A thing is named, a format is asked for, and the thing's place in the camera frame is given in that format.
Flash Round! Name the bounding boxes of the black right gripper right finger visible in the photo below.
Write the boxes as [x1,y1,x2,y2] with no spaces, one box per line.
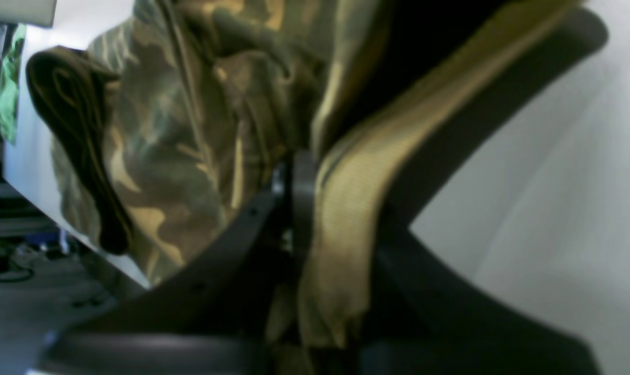
[358,9,609,374]

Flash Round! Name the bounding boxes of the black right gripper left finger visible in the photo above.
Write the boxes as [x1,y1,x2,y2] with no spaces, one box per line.
[39,151,316,374]

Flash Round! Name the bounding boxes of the camouflage T-shirt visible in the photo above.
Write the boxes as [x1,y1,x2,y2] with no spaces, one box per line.
[26,1,578,374]

